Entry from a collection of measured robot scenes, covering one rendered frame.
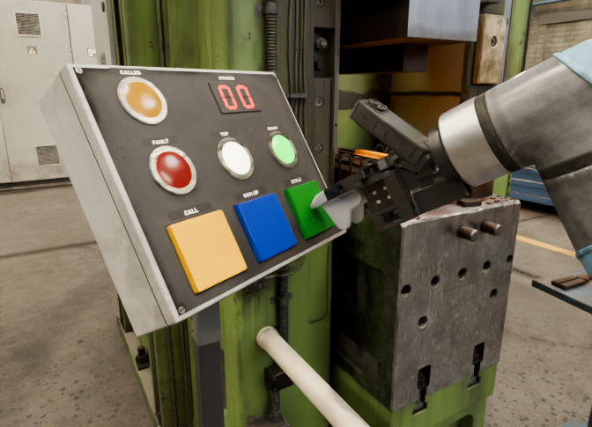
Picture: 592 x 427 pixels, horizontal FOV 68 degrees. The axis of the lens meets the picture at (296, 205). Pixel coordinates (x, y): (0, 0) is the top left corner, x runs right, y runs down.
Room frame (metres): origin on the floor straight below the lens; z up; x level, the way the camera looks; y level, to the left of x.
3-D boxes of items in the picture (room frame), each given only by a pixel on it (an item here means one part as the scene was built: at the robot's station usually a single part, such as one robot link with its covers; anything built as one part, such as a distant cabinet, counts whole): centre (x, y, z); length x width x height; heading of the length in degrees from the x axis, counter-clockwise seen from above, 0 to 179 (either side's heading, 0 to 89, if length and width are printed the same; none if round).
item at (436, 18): (1.14, -0.20, 1.32); 0.42 x 0.20 x 0.10; 30
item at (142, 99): (0.50, 0.17, 1.16); 0.05 x 0.03 x 0.04; 120
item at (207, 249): (0.45, 0.10, 1.01); 0.07 x 0.05 x 0.07; 145
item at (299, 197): (0.61, -0.02, 1.01); 0.07 x 0.05 x 0.07; 145
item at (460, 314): (1.18, -0.24, 0.69); 0.56 x 0.38 x 0.45; 30
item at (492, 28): (1.23, -0.51, 1.27); 0.09 x 0.02 x 0.17; 120
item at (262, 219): (0.53, 0.04, 1.01); 0.07 x 0.05 x 0.07; 145
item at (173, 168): (0.48, 0.13, 1.09); 0.05 x 0.03 x 0.04; 120
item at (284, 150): (0.64, 0.02, 1.09); 0.05 x 0.03 x 0.04; 120
